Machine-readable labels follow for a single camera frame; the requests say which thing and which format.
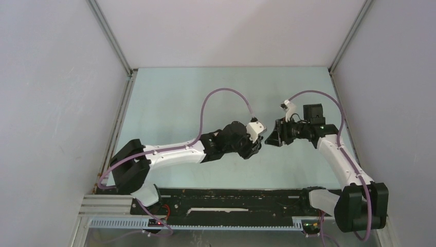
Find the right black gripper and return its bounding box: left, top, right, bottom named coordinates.
left=264, top=116, right=310, bottom=147

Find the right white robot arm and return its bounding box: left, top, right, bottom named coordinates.
left=265, top=100, right=389, bottom=233

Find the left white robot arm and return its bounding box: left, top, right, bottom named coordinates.
left=110, top=119, right=267, bottom=214

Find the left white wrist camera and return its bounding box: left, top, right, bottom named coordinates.
left=246, top=121, right=267, bottom=143

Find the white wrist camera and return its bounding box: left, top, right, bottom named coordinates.
left=246, top=121, right=267, bottom=143
left=280, top=99, right=297, bottom=122

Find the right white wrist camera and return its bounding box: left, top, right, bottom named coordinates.
left=280, top=99, right=297, bottom=122

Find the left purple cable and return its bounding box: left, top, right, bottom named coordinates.
left=97, top=87, right=256, bottom=238

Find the black mounting base rail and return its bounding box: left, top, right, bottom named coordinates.
left=93, top=185, right=341, bottom=227

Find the right aluminium frame post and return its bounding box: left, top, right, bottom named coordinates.
left=329, top=0, right=375, bottom=76

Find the aluminium frame post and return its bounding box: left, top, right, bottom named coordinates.
left=329, top=0, right=375, bottom=76
left=86, top=0, right=133, bottom=77

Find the grey slotted cable duct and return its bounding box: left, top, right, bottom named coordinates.
left=89, top=219, right=304, bottom=231

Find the left aluminium frame post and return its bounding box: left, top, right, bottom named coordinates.
left=86, top=0, right=133, bottom=77

